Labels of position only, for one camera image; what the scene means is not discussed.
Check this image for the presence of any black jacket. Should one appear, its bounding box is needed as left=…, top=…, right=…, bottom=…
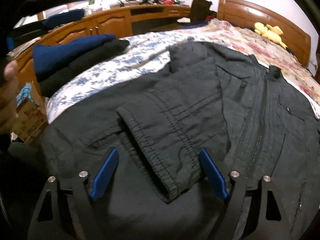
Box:
left=41, top=42, right=319, bottom=239

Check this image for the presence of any person's left hand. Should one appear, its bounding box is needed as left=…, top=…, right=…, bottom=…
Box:
left=1, top=60, right=20, bottom=134

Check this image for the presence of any folded navy blue garment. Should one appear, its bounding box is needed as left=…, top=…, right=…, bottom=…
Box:
left=33, top=34, right=116, bottom=82

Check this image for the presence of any wooden desk cabinet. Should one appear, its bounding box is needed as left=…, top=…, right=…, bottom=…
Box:
left=7, top=3, right=192, bottom=91

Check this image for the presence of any folded black garment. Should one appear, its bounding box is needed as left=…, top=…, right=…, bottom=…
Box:
left=39, top=39, right=130, bottom=98

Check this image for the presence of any cardboard box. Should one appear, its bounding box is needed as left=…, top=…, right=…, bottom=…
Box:
left=11, top=82, right=48, bottom=145

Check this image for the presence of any blue floral white bedsheet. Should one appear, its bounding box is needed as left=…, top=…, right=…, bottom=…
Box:
left=46, top=31, right=320, bottom=124

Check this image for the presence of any dark wooden chair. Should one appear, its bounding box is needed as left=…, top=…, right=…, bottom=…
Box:
left=177, top=0, right=217, bottom=24

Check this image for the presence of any red floral beige quilt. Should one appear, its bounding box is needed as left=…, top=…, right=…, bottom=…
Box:
left=178, top=19, right=319, bottom=104

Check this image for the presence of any wooden headboard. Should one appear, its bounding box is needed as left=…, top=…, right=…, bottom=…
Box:
left=217, top=0, right=311, bottom=67

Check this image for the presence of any yellow plush toy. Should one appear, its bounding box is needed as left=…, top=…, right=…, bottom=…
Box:
left=254, top=22, right=287, bottom=49

